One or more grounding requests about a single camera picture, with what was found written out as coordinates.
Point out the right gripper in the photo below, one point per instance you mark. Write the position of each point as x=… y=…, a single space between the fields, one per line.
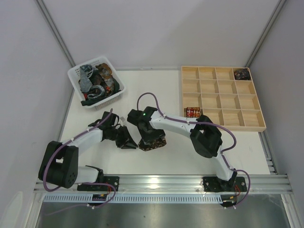
x=150 y=134

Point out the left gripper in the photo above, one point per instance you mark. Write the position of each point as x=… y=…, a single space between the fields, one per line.
x=120 y=137

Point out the brown floral tie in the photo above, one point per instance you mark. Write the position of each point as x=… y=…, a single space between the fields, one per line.
x=155 y=144

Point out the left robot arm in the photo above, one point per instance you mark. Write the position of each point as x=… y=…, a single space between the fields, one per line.
x=60 y=165

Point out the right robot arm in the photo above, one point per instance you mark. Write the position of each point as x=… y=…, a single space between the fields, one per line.
x=205 y=137

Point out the rolled red patterned tie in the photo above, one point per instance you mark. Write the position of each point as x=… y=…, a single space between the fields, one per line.
x=193 y=112

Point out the dark green tie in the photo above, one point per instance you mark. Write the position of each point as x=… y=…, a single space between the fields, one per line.
x=91 y=102

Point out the brown orange patterned tie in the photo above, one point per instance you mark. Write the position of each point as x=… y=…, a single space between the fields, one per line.
x=106 y=73

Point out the grey patterned tie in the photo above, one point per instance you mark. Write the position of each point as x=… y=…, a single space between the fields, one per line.
x=90 y=82

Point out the white plastic basket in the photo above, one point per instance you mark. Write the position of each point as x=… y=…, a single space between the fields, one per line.
x=74 y=76

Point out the wooden compartment tray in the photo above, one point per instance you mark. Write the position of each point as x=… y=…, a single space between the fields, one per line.
x=231 y=103

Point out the rolled dark floral tie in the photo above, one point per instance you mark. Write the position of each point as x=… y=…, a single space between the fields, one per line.
x=242 y=74

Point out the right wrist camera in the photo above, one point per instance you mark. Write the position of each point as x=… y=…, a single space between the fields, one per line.
x=136 y=117

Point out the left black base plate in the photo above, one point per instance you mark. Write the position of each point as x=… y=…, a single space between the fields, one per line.
x=112 y=180

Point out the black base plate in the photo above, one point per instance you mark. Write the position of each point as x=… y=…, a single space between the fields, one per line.
x=112 y=180
x=214 y=184

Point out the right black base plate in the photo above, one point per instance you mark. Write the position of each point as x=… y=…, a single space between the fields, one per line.
x=214 y=184

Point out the white slotted cable duct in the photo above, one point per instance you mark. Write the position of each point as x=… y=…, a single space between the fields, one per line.
x=135 y=198

